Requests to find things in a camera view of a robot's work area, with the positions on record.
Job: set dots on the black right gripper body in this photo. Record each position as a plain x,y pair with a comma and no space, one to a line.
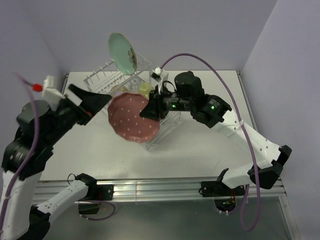
167,101

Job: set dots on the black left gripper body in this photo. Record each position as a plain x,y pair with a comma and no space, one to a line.
69,113

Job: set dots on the pale yellow mug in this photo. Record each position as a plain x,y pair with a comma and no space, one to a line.
144,89

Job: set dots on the pink polka dot plate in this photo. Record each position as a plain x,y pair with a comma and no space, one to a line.
124,117

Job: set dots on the beige floral ceramic bowl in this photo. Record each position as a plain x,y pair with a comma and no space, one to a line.
117,89

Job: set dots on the clear faceted drinking glass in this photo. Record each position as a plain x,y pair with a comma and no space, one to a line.
134,85

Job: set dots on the mint green floral plate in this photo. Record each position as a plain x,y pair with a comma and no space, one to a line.
122,53

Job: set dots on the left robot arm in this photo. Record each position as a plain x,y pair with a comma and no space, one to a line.
41,124

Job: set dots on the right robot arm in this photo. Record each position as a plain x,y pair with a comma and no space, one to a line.
215,113

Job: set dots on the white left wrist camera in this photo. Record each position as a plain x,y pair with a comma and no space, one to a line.
49,91

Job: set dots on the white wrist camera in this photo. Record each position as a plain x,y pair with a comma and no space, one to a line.
159,75
49,91

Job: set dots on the white wire dish rack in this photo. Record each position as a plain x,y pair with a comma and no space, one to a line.
102,80

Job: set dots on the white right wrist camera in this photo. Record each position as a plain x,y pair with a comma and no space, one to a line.
159,75

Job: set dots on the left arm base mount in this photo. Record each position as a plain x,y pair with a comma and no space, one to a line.
98,204

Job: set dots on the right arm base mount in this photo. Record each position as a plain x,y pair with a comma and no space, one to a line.
216,188

